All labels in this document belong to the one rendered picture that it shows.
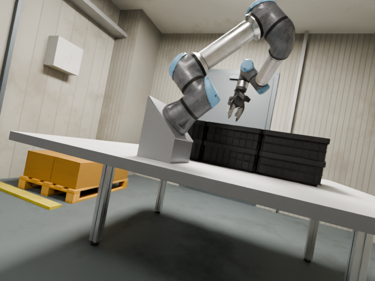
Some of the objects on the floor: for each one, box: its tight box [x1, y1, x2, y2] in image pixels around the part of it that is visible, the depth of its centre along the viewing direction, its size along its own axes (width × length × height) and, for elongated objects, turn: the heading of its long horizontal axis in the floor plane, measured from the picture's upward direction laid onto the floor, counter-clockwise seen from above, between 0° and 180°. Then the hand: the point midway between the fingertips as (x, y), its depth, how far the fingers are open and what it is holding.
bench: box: [9, 131, 375, 281], centre depth 144 cm, size 160×160×70 cm
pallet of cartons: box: [18, 151, 128, 204], centre depth 274 cm, size 111×80×40 cm
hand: (233, 117), depth 139 cm, fingers open, 5 cm apart
